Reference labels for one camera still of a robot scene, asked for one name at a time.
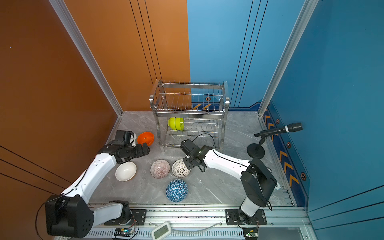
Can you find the orange plastic bowl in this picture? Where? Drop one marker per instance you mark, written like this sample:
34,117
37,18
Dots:
146,138

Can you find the lime green bowl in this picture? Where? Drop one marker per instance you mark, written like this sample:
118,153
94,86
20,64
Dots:
172,123
179,124

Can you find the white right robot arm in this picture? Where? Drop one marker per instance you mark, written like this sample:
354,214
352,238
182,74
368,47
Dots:
257,180

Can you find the circuit board right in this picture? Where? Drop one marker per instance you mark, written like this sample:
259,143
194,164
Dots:
250,234

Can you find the aluminium corner post left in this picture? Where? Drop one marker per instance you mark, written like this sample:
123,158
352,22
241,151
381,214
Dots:
75,34

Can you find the green circuit board left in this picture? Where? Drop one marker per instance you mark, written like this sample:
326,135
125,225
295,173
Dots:
124,233

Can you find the aluminium corner post right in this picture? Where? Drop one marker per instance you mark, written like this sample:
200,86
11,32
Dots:
301,23

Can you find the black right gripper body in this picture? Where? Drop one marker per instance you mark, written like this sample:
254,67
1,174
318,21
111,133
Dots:
189,162

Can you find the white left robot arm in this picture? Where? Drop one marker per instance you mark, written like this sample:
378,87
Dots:
69,214

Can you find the white handheld timer device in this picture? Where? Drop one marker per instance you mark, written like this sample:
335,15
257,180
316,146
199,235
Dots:
162,231

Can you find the stainless steel dish rack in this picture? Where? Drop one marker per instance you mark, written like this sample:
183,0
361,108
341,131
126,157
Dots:
204,107

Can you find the white maroon patterned bowl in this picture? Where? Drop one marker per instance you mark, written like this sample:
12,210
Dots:
179,169

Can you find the aluminium corner post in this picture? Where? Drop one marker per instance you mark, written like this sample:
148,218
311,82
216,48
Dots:
75,34
301,23

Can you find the pink striped ceramic bowl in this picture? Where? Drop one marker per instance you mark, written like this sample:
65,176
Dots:
160,169

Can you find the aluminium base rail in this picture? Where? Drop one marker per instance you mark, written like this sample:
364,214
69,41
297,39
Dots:
208,221

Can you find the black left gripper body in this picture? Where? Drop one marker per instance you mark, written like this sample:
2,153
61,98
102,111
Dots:
137,151

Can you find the white bowl orange outside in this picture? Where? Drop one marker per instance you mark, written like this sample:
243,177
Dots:
126,171

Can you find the black microphone on stand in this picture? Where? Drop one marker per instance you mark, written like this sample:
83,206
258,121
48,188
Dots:
257,151

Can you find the blue triangle patterned bowl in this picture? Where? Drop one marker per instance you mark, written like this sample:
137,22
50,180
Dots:
177,190

